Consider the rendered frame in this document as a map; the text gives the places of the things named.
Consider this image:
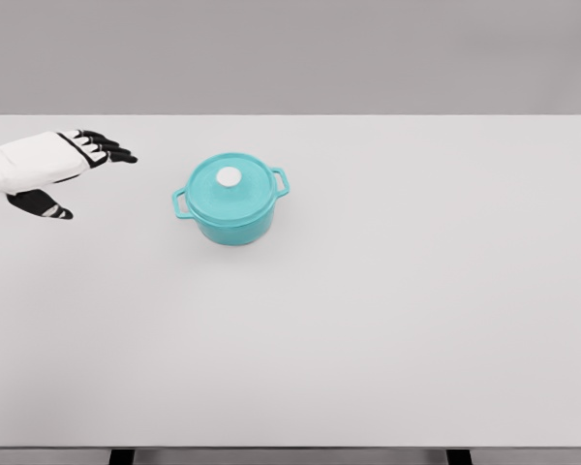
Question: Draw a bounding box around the turquoise pot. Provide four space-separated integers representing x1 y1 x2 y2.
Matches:
171 167 291 246

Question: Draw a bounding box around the turquoise pot lid white knob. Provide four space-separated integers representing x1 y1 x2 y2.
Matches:
185 152 277 229

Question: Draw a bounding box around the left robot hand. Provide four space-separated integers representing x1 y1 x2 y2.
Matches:
0 128 139 221

